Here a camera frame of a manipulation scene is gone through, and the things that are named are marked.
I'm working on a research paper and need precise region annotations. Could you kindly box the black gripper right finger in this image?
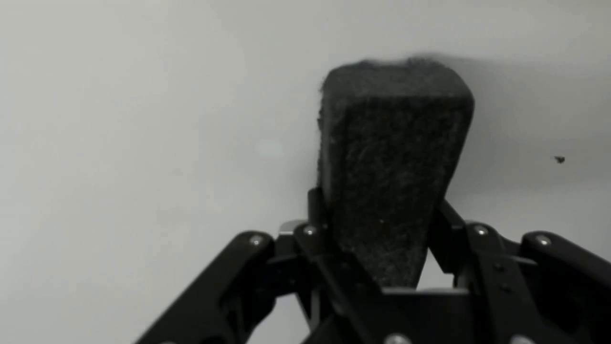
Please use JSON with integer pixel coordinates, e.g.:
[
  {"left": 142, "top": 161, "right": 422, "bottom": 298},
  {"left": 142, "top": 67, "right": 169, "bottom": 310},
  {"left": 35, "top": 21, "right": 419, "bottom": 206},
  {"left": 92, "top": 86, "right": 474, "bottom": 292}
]
[{"left": 428, "top": 203, "right": 611, "bottom": 344}]

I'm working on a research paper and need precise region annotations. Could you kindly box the large white whiteboard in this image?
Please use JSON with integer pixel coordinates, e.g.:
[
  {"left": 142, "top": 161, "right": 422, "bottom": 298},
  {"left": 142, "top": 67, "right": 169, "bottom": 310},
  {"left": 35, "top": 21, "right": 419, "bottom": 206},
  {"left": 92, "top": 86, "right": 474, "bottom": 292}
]
[{"left": 0, "top": 0, "right": 611, "bottom": 344}]

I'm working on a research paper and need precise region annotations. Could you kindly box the black felt whiteboard eraser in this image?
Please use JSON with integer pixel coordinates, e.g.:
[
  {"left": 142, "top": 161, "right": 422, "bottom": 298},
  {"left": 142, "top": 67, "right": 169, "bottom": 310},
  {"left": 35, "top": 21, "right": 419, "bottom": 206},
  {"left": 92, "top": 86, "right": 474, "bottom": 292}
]
[{"left": 319, "top": 57, "right": 476, "bottom": 287}]

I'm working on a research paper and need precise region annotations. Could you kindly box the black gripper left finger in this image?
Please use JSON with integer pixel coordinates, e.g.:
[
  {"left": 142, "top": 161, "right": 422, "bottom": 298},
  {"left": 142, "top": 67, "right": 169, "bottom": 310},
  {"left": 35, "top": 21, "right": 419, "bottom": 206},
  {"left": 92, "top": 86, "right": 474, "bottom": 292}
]
[{"left": 134, "top": 187, "right": 359, "bottom": 344}]

